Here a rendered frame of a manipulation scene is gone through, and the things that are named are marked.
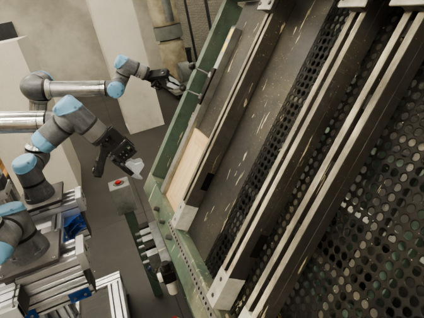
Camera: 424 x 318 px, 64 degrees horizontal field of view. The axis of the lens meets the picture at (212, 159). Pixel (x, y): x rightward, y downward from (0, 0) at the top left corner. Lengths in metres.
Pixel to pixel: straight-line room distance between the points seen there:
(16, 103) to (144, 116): 2.23
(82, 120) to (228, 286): 0.69
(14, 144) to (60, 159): 0.47
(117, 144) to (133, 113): 4.41
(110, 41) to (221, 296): 4.57
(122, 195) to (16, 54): 2.20
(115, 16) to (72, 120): 4.31
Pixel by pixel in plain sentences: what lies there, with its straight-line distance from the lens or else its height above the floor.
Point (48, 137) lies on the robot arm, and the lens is 1.13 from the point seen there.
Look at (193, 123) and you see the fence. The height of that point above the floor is 1.24.
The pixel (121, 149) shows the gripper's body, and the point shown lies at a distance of 1.13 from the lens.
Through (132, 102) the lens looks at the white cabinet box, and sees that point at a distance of 5.50.
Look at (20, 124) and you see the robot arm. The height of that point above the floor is 1.57.
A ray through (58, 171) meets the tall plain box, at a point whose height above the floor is 0.35.
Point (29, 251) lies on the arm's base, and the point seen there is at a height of 1.08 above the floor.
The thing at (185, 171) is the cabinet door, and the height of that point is 1.05.
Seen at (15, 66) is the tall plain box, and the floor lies 1.53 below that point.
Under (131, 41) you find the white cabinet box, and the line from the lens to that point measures 5.37.
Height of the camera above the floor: 1.85
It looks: 27 degrees down
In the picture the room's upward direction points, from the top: 12 degrees counter-clockwise
